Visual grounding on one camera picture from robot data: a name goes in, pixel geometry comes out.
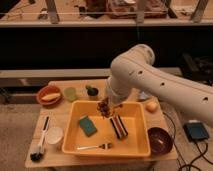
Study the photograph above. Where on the green sponge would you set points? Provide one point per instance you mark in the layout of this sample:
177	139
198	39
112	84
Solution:
87	126

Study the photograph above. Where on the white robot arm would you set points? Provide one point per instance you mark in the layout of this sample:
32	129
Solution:
134	69

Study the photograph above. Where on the striped dark block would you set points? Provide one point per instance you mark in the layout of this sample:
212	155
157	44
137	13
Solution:
118	127

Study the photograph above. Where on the wooden table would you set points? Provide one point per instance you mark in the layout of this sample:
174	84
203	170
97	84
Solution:
59	117

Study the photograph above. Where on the dark green cup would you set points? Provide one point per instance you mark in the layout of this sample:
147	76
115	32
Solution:
92	92

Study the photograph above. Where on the black white dish brush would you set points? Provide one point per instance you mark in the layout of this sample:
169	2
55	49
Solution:
38	152

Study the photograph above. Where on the yellow banana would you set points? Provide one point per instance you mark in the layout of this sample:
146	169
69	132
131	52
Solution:
51	96

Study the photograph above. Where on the white paper cup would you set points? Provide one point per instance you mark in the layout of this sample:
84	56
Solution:
54	137

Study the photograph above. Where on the metal fork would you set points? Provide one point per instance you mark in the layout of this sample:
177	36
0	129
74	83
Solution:
102	146

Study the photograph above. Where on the blue grey crumpled cloth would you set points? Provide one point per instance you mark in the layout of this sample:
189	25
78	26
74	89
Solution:
143	96

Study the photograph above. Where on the orange red bowl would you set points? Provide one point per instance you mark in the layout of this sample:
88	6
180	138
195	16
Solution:
47	90

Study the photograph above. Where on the yellow lemon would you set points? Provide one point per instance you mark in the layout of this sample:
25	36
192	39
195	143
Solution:
151	107

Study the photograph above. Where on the dark brown bowl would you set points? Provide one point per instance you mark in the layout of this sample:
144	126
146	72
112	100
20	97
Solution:
160	141

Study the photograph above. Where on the dark grape bunch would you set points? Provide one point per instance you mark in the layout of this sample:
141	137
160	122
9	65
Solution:
106	108

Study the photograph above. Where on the yellow plastic tub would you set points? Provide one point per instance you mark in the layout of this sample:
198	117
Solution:
136	144

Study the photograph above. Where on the light green cup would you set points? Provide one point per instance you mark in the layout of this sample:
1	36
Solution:
70	94

